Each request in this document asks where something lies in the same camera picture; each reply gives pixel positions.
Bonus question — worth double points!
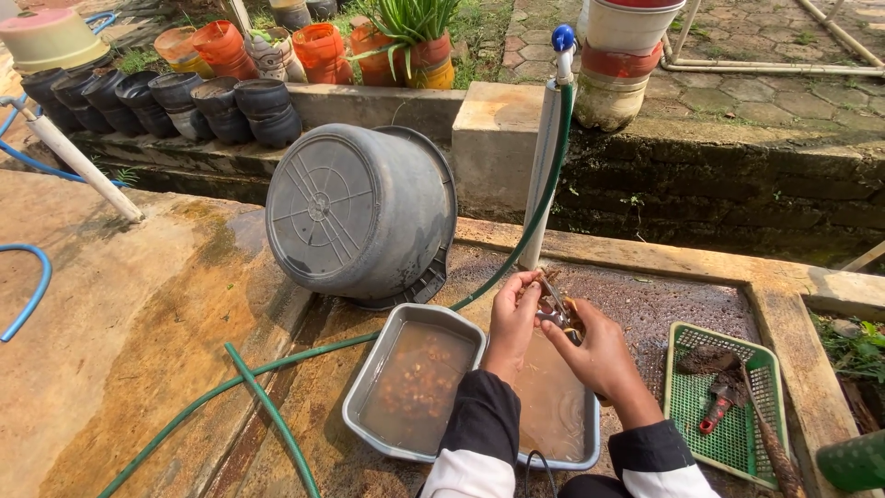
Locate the dark plastic pots group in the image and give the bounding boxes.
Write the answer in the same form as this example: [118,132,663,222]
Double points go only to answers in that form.
[268,0,340,32]

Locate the long blue hose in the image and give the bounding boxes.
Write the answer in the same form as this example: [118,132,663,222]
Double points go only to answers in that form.
[0,10,131,188]

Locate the cream upturned plastic basin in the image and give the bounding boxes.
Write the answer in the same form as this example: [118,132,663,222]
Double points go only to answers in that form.
[0,7,112,75]

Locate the small brown rooted bulb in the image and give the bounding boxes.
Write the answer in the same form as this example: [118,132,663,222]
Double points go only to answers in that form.
[520,266,562,305]

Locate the white leaning plastic pipe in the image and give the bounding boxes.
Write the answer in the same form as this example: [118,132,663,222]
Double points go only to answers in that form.
[0,95,145,224]

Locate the white plastic pipe frame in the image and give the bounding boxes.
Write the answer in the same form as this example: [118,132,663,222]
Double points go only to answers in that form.
[660,0,885,77]

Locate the yellow and orange plant pot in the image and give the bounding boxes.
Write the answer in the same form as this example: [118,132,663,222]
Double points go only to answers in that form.
[153,26,216,80]

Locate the white upright water pipe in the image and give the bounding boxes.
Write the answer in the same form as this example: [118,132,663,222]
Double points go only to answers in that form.
[518,77,569,271]

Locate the grey rectangular metal tray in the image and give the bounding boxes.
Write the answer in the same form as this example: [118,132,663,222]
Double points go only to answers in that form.
[484,325,602,472]
[343,303,489,463]

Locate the pile of soaking brown bulbs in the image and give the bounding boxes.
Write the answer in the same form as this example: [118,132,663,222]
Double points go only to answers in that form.
[377,339,471,423]

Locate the red handled garden trowel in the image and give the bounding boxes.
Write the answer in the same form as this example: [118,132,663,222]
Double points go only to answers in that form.
[698,370,752,436]

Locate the person's left hand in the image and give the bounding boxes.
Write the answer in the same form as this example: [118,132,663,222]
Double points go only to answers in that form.
[480,270,546,385]

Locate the orange cut plastic pot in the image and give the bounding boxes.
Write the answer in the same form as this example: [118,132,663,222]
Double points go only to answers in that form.
[292,23,355,86]
[192,19,259,82]

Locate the curved blue hose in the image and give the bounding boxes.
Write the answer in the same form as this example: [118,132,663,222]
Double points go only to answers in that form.
[0,243,53,344]

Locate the green plastic basket tray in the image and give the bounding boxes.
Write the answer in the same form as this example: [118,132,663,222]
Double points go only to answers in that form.
[663,321,791,491]

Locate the black plastic basin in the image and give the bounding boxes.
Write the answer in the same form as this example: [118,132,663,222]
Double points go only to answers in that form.
[349,124,459,311]

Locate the green spiky leaved plant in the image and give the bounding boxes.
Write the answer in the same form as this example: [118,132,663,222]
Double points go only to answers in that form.
[348,0,463,83]

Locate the metal garden scissors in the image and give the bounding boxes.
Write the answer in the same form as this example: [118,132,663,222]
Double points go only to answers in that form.
[535,273,585,347]

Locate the clump of dark soil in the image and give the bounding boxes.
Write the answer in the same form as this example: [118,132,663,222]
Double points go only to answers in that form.
[675,345,742,379]

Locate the row of black plant pots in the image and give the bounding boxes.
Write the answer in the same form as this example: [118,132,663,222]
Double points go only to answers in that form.
[20,67,304,148]

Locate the blue handled water tap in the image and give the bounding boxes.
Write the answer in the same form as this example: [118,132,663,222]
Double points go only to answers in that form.
[550,24,579,88]

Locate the patch of green weeds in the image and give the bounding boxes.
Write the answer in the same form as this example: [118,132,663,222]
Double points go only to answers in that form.
[812,313,885,385]

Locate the green garden hose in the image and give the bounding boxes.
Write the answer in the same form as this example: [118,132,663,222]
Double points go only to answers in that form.
[97,83,575,498]

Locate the muddy wooden tool handle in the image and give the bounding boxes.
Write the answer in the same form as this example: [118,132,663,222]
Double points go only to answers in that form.
[740,363,808,498]

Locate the white painted plant pot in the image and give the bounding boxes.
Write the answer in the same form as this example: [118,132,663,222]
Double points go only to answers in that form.
[244,26,308,84]

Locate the orange pot with yellow base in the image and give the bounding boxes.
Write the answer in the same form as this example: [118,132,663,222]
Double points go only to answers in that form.
[348,17,456,91]

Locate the large grey plastic basin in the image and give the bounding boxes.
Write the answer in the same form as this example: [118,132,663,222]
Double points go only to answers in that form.
[265,123,457,301]

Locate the stack of dirty plastic pots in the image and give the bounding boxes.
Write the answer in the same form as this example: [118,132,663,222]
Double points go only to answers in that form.
[572,0,687,133]

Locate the thin black cable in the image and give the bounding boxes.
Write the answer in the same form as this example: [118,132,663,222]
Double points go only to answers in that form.
[524,450,559,498]

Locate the person's right hand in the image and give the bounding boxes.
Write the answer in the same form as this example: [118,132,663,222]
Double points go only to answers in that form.
[537,297,649,410]

